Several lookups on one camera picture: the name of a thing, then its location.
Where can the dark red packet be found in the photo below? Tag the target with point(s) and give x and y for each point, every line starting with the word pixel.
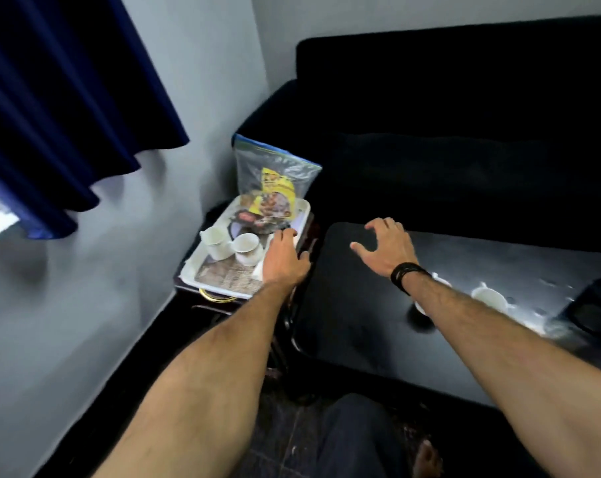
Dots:
pixel 248 219

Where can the black side table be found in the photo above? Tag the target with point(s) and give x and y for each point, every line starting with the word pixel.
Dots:
pixel 201 313

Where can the person's left hand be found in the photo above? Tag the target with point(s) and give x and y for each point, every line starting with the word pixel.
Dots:
pixel 282 263

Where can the white serving tray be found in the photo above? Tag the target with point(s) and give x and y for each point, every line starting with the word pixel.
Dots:
pixel 201 273

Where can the patterned brown tray mat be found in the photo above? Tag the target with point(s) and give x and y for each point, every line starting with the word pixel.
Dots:
pixel 226 276

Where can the person's right thumb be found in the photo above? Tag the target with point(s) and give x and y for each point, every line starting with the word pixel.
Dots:
pixel 362 251

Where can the black pouch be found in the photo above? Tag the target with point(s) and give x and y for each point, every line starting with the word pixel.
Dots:
pixel 589 308

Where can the clear zip bag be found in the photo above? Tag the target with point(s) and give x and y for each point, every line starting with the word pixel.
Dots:
pixel 260 166

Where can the black wristband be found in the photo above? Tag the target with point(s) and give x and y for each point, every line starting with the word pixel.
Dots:
pixel 406 274

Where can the white paper napkin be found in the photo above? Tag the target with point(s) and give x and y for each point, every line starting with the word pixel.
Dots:
pixel 258 272

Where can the white milk jug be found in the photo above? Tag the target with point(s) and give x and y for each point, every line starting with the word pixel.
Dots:
pixel 215 242

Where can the white teacup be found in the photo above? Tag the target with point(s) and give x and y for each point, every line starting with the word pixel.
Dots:
pixel 490 297
pixel 442 282

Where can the person's left forearm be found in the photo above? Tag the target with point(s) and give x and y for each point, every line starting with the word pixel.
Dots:
pixel 206 378

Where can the person's foot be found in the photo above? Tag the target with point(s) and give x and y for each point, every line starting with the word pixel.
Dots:
pixel 426 460

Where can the dark blue curtain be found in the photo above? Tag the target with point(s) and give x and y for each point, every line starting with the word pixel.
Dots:
pixel 56 94

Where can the yellow snack packet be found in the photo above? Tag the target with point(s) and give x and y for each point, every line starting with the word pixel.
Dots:
pixel 275 196

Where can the person's right forearm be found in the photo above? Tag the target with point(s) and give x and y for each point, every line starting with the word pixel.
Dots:
pixel 509 363

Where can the person's right hand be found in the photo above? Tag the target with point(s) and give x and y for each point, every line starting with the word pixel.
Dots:
pixel 392 246

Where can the person's leg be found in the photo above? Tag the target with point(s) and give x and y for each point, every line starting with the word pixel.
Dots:
pixel 360 438

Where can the white cup with gold rim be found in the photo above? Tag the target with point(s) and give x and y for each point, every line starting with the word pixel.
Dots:
pixel 247 248

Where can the black sofa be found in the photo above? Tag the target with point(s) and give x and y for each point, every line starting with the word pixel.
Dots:
pixel 454 119

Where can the person's left thumb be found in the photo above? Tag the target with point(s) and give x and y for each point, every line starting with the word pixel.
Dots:
pixel 305 265

